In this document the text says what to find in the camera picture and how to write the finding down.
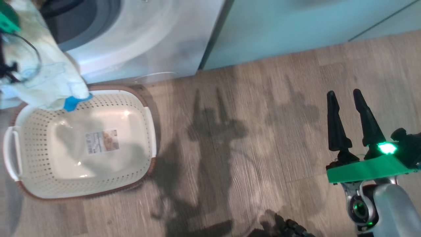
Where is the paper basket label sticker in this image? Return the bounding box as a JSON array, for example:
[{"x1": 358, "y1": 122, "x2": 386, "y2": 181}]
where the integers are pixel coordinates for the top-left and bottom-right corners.
[{"x1": 85, "y1": 129, "x2": 119, "y2": 155}]

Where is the white washing machine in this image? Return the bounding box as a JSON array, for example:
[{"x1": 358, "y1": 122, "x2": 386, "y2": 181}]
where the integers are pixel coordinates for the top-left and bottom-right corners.
[{"x1": 39, "y1": 0, "x2": 228, "y2": 85}]

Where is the cream perforated laundry basket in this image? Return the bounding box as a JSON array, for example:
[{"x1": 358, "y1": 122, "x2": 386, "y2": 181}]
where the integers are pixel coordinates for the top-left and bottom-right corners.
[{"x1": 3, "y1": 85, "x2": 158, "y2": 201}]

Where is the grey rubber door gasket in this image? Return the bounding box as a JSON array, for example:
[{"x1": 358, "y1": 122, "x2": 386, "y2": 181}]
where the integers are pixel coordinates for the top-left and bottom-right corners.
[{"x1": 39, "y1": 0, "x2": 123, "y2": 52}]

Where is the pale green cabinet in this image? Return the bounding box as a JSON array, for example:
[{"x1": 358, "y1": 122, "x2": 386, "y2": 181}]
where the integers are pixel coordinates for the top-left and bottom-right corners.
[{"x1": 200, "y1": 0, "x2": 421, "y2": 71}]

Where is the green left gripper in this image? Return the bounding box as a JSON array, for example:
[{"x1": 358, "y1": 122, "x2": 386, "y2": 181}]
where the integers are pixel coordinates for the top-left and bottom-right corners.
[{"x1": 0, "y1": 2, "x2": 21, "y2": 34}]

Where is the cream garment with blue print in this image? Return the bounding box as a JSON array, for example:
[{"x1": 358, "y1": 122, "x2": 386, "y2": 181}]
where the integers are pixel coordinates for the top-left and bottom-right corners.
[{"x1": 0, "y1": 0, "x2": 93, "y2": 112}]

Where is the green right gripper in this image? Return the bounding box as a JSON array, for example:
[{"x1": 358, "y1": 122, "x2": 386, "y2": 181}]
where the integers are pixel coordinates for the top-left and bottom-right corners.
[{"x1": 326, "y1": 89, "x2": 421, "y2": 184}]

